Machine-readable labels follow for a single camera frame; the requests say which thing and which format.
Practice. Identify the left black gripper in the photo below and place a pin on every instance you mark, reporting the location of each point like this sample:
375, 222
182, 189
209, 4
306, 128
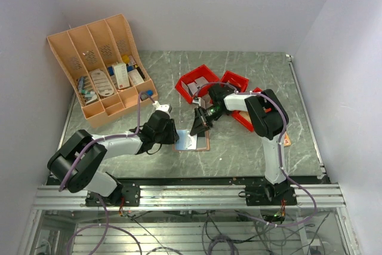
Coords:
173, 135

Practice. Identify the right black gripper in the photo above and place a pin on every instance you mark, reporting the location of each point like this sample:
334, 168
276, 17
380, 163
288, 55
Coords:
200, 122

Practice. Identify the red bin with white cards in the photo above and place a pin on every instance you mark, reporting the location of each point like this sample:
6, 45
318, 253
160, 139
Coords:
189, 77

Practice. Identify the red bin with gold cards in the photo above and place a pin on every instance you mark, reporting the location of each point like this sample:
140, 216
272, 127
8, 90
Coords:
244, 119

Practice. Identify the red bin with black cards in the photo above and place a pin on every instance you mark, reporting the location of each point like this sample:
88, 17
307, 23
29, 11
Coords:
240, 82

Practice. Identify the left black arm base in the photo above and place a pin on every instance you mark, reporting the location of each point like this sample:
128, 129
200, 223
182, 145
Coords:
125, 195

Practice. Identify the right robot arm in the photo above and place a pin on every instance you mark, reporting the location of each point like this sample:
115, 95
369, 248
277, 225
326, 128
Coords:
268, 118

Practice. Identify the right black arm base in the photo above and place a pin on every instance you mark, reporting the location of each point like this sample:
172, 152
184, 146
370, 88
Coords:
265, 195

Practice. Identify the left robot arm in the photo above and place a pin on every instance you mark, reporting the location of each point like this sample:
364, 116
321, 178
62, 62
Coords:
76, 163

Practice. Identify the white cards stack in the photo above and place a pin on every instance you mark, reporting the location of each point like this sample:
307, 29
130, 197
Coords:
193, 87

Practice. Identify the blue capped bottle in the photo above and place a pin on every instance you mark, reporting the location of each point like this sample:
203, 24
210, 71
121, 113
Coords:
146, 95

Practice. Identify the white small box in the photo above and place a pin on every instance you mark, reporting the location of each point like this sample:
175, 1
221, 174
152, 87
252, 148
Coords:
135, 77

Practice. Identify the white red box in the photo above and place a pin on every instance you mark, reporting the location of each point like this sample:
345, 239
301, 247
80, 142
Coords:
121, 75

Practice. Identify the white oval remote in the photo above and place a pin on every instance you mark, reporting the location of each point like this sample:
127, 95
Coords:
101, 82

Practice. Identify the yellow small item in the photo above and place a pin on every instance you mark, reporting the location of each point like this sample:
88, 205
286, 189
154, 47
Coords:
126, 59

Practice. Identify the orange spiral notebook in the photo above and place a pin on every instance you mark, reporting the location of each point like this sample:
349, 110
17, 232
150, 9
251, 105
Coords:
287, 141

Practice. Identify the pens bundle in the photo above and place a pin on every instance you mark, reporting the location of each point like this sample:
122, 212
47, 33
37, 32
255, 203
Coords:
87, 93

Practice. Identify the orange desk organizer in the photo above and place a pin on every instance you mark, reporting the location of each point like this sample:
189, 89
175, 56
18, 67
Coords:
101, 61

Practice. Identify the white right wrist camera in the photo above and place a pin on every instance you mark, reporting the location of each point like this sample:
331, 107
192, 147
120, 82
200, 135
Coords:
203, 102

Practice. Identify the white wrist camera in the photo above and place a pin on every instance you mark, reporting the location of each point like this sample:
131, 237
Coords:
203, 102
164, 108

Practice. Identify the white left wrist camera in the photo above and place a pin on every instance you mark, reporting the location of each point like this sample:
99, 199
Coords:
164, 108

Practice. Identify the aluminium rail frame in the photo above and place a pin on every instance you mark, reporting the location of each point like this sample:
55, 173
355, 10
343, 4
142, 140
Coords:
184, 197

